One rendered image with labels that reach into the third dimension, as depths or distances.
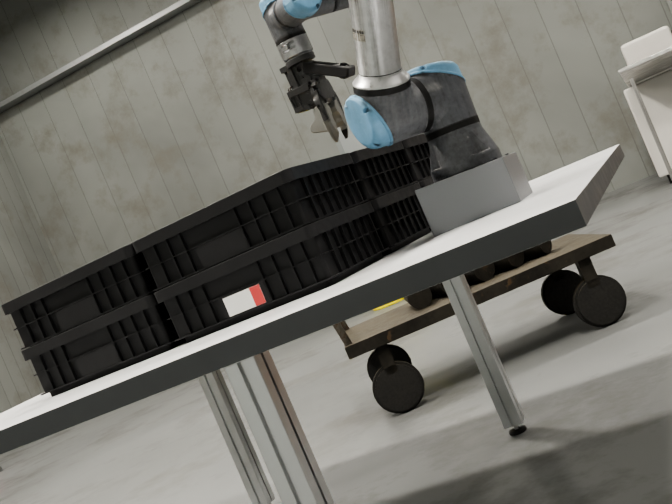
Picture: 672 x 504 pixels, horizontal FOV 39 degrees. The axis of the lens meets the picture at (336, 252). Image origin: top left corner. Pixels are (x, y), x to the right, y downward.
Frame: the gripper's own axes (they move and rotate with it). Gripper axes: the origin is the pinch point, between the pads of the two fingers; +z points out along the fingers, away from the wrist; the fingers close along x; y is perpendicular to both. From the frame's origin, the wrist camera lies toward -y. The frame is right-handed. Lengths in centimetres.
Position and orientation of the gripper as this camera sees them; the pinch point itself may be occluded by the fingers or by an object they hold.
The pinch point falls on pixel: (342, 133)
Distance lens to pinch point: 222.2
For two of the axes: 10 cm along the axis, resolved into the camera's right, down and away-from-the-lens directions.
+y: -8.2, 3.3, 4.6
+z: 4.1, 9.1, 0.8
